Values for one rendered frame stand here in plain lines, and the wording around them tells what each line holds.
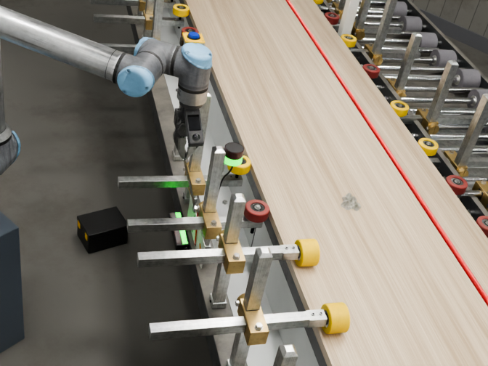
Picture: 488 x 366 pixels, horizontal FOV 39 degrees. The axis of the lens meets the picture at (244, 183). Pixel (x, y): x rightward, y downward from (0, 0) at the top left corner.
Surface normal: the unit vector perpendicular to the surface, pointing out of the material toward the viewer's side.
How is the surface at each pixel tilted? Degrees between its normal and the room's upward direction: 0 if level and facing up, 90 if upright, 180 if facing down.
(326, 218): 0
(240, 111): 0
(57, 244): 0
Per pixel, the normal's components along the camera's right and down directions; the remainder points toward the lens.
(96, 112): 0.16, -0.78
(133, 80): -0.16, 0.58
